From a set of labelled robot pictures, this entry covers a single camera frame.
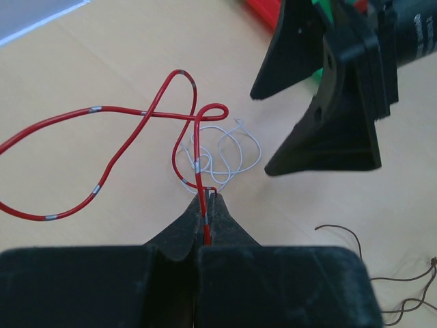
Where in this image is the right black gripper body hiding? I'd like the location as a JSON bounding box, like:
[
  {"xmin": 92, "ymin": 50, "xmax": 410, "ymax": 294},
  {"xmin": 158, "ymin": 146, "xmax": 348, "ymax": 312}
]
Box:
[{"xmin": 354, "ymin": 1, "xmax": 399, "ymax": 120}]

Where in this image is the brown wire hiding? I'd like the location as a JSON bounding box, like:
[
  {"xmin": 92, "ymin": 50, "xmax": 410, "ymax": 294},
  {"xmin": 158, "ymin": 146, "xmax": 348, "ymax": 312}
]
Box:
[{"xmin": 313, "ymin": 223, "xmax": 437, "ymax": 325}]

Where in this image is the red plastic bin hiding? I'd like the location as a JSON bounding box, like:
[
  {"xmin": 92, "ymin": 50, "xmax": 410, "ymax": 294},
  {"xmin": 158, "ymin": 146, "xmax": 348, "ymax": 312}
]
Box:
[{"xmin": 244, "ymin": 0, "xmax": 281, "ymax": 31}]

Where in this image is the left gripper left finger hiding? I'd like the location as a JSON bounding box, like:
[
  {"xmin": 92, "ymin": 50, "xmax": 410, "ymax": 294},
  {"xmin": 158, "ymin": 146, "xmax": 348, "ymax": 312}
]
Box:
[{"xmin": 1, "ymin": 198, "xmax": 203, "ymax": 327}]

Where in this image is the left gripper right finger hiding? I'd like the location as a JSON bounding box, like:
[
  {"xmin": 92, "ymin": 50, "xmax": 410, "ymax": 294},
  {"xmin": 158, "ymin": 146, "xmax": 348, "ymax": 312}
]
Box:
[{"xmin": 196, "ymin": 195, "xmax": 382, "ymax": 327}]

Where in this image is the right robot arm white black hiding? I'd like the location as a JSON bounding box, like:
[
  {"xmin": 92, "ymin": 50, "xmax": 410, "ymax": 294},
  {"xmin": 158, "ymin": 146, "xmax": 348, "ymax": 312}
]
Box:
[{"xmin": 250, "ymin": 1, "xmax": 436, "ymax": 176}]

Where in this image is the white wire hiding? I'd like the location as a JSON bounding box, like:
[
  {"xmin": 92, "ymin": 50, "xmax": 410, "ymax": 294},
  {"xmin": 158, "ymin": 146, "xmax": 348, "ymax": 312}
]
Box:
[{"xmin": 180, "ymin": 118, "xmax": 263, "ymax": 193}]

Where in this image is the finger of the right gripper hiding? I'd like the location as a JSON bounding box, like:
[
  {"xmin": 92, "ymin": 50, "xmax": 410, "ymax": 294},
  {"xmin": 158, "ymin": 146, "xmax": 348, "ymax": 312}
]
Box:
[
  {"xmin": 265, "ymin": 1, "xmax": 382, "ymax": 176},
  {"xmin": 250, "ymin": 1, "xmax": 326, "ymax": 100}
]

